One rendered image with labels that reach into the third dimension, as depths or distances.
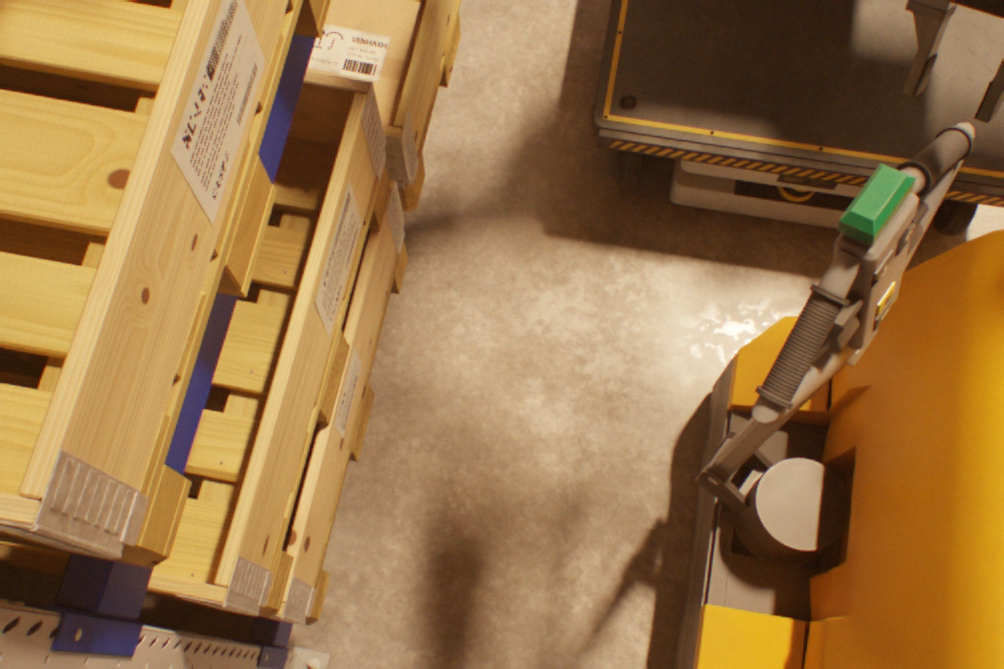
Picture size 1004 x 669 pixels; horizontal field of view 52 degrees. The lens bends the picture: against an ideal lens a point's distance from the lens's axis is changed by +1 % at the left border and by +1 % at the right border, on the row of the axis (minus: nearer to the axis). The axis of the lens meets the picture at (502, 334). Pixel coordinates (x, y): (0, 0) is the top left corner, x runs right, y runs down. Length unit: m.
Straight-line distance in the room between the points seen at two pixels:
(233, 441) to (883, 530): 1.05
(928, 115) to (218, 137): 1.74
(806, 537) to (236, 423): 1.03
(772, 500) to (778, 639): 0.25
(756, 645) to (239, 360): 1.07
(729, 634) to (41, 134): 1.44
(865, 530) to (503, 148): 1.36
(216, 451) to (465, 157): 1.26
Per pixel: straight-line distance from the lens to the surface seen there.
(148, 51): 1.30
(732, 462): 1.93
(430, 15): 2.14
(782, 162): 2.34
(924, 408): 1.79
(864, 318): 1.20
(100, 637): 1.28
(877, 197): 1.09
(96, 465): 0.99
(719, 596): 2.10
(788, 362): 1.10
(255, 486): 1.45
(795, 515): 2.00
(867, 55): 2.53
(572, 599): 2.35
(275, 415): 1.46
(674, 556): 2.39
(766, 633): 2.04
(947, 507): 1.70
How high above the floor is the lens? 2.34
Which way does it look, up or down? 71 degrees down
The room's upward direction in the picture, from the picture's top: straight up
